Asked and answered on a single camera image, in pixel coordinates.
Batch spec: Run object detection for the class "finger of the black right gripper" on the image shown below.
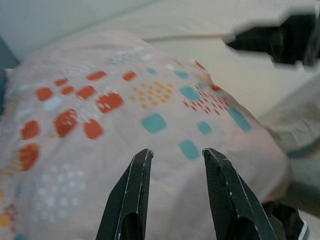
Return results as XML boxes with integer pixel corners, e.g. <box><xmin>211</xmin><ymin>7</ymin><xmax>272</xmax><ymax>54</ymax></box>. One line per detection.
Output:
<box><xmin>225</xmin><ymin>22</ymin><xmax>285</xmax><ymax>55</ymax></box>

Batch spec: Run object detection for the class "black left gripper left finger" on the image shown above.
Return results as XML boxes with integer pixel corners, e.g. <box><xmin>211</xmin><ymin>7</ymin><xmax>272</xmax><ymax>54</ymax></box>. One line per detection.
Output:
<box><xmin>95</xmin><ymin>148</ymin><xmax>154</xmax><ymax>240</ymax></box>

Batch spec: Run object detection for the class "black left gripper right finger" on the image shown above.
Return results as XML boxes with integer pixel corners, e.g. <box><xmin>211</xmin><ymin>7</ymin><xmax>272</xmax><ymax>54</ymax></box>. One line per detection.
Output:
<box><xmin>201</xmin><ymin>147</ymin><xmax>279</xmax><ymax>240</ymax></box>

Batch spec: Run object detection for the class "pink patterned pillow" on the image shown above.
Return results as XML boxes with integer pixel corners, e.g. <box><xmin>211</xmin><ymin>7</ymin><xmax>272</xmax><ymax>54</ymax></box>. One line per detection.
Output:
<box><xmin>0</xmin><ymin>29</ymin><xmax>292</xmax><ymax>240</ymax></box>

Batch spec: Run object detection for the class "cream sheeted mattress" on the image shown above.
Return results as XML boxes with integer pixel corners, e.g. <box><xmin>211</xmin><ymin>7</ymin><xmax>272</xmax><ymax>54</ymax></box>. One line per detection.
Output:
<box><xmin>19</xmin><ymin>0</ymin><xmax>320</xmax><ymax>161</ymax></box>

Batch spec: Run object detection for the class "teal padded headboard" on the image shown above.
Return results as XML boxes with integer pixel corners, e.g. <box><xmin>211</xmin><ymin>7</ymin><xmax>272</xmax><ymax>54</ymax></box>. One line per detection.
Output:
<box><xmin>0</xmin><ymin>34</ymin><xmax>21</xmax><ymax>118</ymax></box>

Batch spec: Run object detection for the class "teal bed frame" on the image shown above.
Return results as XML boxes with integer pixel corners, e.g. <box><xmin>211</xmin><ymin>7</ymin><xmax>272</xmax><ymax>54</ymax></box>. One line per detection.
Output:
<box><xmin>287</xmin><ymin>139</ymin><xmax>320</xmax><ymax>161</ymax></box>

